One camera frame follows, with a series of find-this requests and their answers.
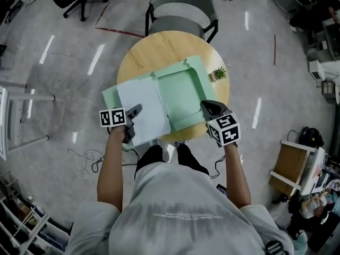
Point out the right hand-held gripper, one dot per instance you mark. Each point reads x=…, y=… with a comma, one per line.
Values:
x=224, y=129

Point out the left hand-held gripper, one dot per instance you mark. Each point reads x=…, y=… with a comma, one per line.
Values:
x=112, y=117

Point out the white A4 paper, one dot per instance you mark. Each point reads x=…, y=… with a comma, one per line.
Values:
x=143, y=102

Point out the light green folding board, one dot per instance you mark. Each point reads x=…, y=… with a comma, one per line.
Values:
x=175, y=94

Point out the person's right forearm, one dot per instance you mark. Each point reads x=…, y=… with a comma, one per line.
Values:
x=236, y=174

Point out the person's left forearm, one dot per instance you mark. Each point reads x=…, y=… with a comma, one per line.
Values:
x=111, y=169

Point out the person's black trousers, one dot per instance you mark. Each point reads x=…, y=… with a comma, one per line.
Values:
x=151, y=155

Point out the small potted plant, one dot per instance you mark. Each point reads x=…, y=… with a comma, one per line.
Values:
x=219, y=73

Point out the dark handheld device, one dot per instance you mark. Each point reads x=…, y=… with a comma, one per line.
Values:
x=221, y=189

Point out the round wooden table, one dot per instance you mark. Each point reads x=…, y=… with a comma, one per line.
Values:
x=159, y=49

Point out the wooden and white side table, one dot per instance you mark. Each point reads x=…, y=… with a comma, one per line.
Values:
x=289, y=163

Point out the black backpack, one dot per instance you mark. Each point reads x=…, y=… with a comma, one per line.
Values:
x=310, y=137

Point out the grey armchair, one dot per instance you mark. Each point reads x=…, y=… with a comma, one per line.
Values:
x=178, y=23

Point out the person's grey t-shirt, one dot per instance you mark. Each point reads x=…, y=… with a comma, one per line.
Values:
x=172, y=222

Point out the small white box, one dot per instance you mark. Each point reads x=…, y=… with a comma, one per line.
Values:
x=316, y=70

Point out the white desk with drawing board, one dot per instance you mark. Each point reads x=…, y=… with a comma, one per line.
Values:
x=16, y=97

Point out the white storage rack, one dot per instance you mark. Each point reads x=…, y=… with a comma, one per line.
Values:
x=26, y=222

